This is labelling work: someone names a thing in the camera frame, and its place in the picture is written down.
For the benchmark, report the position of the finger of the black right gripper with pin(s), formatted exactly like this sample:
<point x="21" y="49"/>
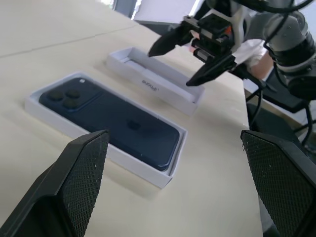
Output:
<point x="170" y="42"/>
<point x="214" y="69"/>

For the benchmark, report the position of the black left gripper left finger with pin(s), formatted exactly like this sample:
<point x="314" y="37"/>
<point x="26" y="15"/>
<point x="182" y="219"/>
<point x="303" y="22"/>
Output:
<point x="61" y="192"/>

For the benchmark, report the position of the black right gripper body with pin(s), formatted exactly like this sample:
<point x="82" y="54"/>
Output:
<point x="212" y="32"/>

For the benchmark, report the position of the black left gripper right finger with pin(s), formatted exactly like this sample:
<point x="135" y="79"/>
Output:
<point x="284" y="182"/>

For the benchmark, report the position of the dark blue smartphone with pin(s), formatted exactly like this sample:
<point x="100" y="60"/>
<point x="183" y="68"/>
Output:
<point x="111" y="116"/>

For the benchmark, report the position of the white phone box lid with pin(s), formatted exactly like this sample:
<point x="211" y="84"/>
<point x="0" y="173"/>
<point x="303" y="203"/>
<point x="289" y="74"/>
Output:
<point x="170" y="95"/>

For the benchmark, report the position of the white phone box tray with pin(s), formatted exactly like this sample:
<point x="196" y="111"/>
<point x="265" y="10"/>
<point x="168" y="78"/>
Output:
<point x="153" y="176"/>

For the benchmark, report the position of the person in white shirt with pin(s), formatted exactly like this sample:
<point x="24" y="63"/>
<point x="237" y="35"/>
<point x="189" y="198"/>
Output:
<point x="254" y="49"/>

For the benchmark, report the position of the black office chair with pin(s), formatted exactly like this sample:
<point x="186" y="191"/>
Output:
<point x="279" y="101"/>

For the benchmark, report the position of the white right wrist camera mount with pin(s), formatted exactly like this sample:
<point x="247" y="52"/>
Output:
<point x="238" y="24"/>

